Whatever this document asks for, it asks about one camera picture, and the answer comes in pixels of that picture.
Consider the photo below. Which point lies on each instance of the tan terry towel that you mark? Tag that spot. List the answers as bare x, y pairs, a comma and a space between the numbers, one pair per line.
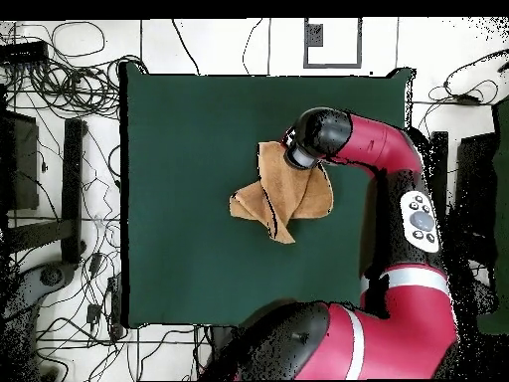
286, 191

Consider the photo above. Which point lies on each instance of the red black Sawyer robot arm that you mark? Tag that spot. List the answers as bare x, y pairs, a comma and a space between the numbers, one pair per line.
397, 318

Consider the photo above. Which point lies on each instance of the flat black box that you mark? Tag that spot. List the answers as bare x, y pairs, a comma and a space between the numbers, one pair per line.
24, 51

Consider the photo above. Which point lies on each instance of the dark green table cloth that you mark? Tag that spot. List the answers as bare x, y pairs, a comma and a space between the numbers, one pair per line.
191, 159

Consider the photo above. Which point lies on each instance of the black upright stand bar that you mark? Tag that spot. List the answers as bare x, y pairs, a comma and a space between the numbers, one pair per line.
72, 179
440, 159

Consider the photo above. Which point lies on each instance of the large black case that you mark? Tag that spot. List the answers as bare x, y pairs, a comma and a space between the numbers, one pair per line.
22, 159
477, 175

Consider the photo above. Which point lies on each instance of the black power strip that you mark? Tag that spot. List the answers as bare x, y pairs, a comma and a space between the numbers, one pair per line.
115, 310

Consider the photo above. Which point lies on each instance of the grey office chair base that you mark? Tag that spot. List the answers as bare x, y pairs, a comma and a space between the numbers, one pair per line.
28, 286

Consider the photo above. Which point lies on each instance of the grey square floor frame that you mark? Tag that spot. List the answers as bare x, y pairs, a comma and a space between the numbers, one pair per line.
360, 43

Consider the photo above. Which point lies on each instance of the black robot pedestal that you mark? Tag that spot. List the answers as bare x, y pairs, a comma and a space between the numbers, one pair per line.
220, 338

